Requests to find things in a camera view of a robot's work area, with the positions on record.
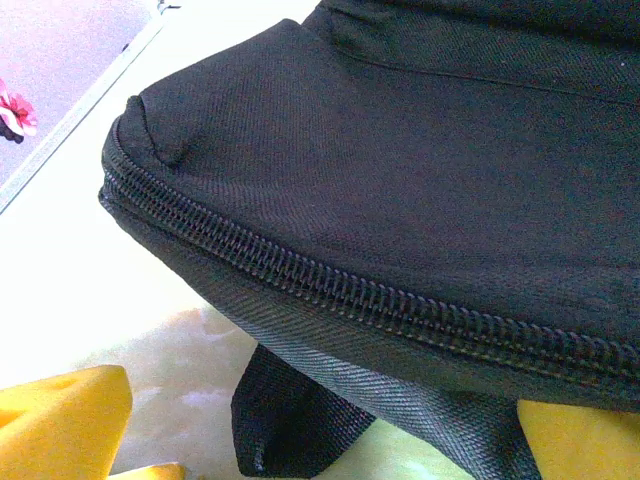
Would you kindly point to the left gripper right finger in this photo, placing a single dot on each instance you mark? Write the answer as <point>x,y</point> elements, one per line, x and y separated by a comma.
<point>590,450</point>

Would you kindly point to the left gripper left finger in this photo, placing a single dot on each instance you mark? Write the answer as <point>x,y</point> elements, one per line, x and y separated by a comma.
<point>60,425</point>

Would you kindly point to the black student backpack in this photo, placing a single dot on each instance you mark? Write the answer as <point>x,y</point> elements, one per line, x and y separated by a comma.
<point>400,175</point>

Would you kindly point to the aluminium frame side rail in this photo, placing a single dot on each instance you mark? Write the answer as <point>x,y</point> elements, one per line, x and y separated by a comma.
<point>75,114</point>

